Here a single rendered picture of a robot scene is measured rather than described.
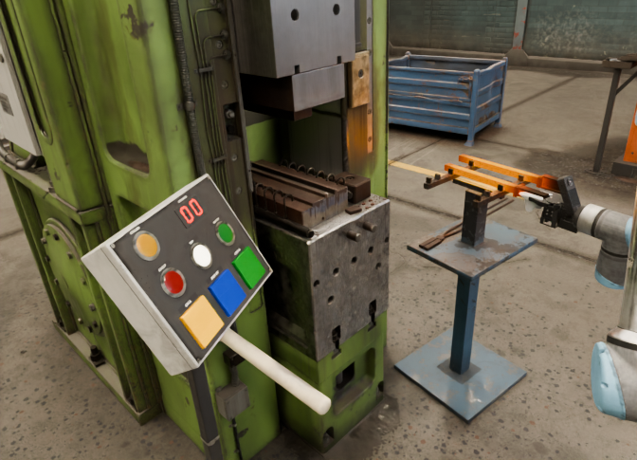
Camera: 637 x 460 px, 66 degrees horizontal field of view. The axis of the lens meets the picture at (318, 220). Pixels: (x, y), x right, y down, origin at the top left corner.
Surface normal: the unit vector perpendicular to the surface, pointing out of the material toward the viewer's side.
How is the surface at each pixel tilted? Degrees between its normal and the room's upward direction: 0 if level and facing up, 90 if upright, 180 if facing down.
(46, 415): 0
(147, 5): 90
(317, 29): 90
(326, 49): 90
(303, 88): 90
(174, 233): 60
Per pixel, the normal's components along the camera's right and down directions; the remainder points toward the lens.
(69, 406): -0.05, -0.89
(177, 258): 0.79, -0.36
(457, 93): -0.62, 0.37
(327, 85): 0.72, 0.29
